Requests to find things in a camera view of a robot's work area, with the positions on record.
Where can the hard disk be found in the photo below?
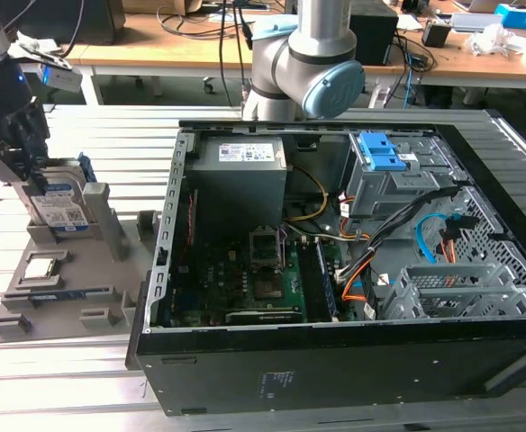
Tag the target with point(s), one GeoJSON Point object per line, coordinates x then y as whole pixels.
{"type": "Point", "coordinates": [60, 202]}

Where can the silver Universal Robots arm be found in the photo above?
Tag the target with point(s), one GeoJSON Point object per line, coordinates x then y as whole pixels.
{"type": "Point", "coordinates": [290, 58]}

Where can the grey metal disk bay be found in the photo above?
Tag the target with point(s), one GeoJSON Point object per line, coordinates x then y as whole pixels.
{"type": "Point", "coordinates": [452, 292]}

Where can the crumpled white paper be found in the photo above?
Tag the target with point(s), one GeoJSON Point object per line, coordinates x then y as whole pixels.
{"type": "Point", "coordinates": [42, 45]}

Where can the large black monitor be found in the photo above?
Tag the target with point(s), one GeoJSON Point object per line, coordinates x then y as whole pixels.
{"type": "Point", "coordinates": [96, 20]}

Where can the silver CPU chip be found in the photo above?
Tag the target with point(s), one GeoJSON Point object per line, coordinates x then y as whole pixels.
{"type": "Point", "coordinates": [38, 269]}

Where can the grey parts rack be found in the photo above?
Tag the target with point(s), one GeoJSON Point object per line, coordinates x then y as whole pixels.
{"type": "Point", "coordinates": [87, 270]}

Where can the black caster wheel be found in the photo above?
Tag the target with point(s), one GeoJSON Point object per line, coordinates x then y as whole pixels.
{"type": "Point", "coordinates": [209, 85]}

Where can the grey power supply unit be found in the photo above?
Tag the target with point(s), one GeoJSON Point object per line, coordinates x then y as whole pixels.
{"type": "Point", "coordinates": [236, 189]}

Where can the CPU socket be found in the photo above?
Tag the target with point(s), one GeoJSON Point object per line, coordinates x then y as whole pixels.
{"type": "Point", "coordinates": [268, 288]}

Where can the black graphics card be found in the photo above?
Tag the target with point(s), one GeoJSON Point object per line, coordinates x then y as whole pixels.
{"type": "Point", "coordinates": [263, 316]}

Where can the green motherboard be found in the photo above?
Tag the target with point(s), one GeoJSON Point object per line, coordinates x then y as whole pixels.
{"type": "Point", "coordinates": [296, 288]}

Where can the installed blue RAM stick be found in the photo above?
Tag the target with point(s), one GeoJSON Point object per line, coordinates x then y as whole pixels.
{"type": "Point", "coordinates": [328, 283]}

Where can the black computer tower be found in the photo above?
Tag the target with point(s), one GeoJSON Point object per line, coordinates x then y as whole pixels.
{"type": "Point", "coordinates": [373, 36]}

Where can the white device under desk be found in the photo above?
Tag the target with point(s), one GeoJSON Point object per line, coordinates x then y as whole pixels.
{"type": "Point", "coordinates": [380, 96]}

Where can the grey optical drive cage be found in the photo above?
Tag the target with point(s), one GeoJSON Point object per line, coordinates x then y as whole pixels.
{"type": "Point", "coordinates": [380, 193]}

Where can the black open PC case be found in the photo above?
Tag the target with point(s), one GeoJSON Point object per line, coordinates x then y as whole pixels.
{"type": "Point", "coordinates": [335, 373]}

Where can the small black box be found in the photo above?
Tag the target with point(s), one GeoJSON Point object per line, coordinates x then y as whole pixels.
{"type": "Point", "coordinates": [436, 35]}

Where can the flat silver grey box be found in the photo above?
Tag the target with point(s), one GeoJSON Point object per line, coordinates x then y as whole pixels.
{"type": "Point", "coordinates": [472, 22]}

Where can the clear plastic bag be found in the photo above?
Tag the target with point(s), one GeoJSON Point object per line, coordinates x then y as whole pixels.
{"type": "Point", "coordinates": [497, 42]}

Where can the blue cardboard box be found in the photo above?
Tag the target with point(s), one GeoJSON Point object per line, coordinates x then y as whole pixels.
{"type": "Point", "coordinates": [524, 18]}

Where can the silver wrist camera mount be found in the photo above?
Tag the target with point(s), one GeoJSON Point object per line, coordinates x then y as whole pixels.
{"type": "Point", "coordinates": [2, 157]}

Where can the black camera bracket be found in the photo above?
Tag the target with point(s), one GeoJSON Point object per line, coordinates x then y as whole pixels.
{"type": "Point", "coordinates": [42, 56]}

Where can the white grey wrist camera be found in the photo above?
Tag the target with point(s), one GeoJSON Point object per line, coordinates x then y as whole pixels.
{"type": "Point", "coordinates": [62, 78]}

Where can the wooden desk white frame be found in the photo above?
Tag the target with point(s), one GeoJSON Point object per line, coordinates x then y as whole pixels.
{"type": "Point", "coordinates": [71, 54]}
{"type": "Point", "coordinates": [164, 49]}

